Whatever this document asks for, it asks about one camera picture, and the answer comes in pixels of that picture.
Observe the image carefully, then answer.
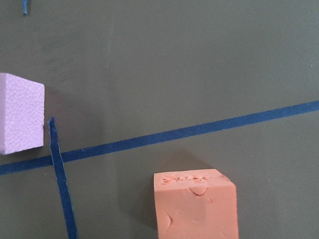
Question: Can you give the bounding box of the orange foam block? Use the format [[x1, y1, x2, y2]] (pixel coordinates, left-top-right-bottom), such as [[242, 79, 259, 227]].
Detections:
[[154, 169, 239, 239]]

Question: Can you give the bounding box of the pink foam block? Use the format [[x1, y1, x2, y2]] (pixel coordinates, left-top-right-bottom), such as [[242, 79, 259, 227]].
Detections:
[[0, 73, 45, 155]]

